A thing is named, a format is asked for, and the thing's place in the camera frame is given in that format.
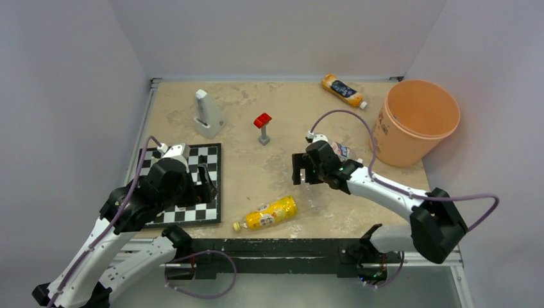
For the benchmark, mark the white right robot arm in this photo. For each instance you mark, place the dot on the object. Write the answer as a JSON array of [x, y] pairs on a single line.
[[434, 225]]

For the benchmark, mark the red grey toy stand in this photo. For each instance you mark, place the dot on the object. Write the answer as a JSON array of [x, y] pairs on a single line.
[[261, 122]]

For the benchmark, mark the orange plastic bin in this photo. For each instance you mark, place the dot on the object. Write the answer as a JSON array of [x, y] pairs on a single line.
[[416, 115]]

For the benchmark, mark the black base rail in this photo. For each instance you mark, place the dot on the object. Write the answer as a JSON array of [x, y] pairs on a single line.
[[342, 257]]

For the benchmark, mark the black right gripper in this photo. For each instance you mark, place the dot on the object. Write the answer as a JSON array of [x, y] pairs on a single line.
[[308, 177]]

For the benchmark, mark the black white chessboard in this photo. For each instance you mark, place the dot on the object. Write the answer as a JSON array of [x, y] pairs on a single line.
[[203, 213]]

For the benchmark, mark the clear bottle white label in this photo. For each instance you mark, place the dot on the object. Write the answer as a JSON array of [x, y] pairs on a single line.
[[344, 152]]

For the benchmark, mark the white metronome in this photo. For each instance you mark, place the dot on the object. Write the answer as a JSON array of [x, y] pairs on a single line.
[[210, 119]]

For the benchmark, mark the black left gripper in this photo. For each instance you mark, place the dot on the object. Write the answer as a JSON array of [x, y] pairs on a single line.
[[204, 192]]

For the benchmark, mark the yellow juice bottle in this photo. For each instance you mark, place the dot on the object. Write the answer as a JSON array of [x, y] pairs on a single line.
[[268, 215]]

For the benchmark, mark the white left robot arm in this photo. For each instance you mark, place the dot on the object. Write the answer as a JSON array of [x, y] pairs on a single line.
[[91, 279]]

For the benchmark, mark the orange bottle blue label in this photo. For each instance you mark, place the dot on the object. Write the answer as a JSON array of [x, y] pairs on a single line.
[[345, 93]]

